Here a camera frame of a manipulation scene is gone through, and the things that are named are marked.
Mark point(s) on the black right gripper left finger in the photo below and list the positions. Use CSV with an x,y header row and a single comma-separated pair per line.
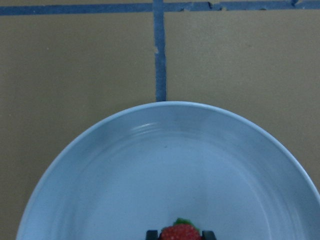
x,y
151,235

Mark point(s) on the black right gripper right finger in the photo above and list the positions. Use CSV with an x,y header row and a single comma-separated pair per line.
x,y
208,235

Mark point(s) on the red strawberry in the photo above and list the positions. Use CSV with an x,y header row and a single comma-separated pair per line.
x,y
181,229

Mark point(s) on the blue round plate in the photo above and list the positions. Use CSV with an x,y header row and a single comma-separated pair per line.
x,y
144,167

